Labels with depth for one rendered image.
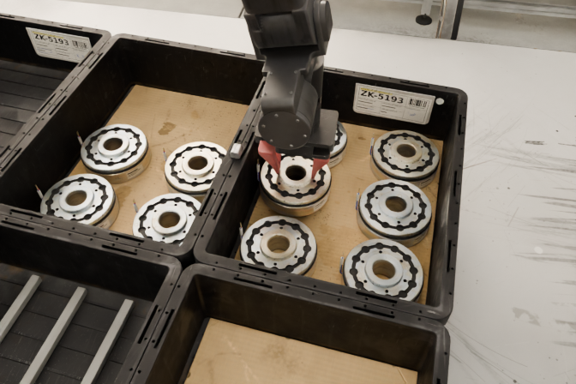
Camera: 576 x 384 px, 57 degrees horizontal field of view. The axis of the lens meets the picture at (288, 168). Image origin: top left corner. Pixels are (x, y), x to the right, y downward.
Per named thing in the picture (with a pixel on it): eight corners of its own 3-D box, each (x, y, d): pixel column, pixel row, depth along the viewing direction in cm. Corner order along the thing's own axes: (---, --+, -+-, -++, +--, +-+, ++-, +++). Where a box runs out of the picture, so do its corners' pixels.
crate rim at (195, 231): (118, 43, 95) (116, 31, 93) (281, 70, 90) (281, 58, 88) (-27, 217, 69) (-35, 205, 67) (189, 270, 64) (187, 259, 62)
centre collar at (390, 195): (380, 189, 78) (381, 187, 77) (414, 196, 77) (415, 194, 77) (375, 216, 75) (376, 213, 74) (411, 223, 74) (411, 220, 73)
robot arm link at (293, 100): (327, -9, 57) (251, -1, 59) (312, 57, 49) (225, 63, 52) (343, 81, 65) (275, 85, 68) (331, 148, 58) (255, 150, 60)
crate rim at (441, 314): (281, 70, 90) (281, 58, 88) (465, 101, 84) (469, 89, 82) (190, 270, 64) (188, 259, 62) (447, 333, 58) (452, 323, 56)
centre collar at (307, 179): (281, 160, 79) (281, 157, 78) (315, 165, 78) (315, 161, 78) (275, 186, 76) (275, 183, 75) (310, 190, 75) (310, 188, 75)
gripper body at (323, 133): (333, 155, 68) (337, 112, 63) (254, 146, 69) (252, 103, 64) (338, 121, 72) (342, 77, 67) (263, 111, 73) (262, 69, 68)
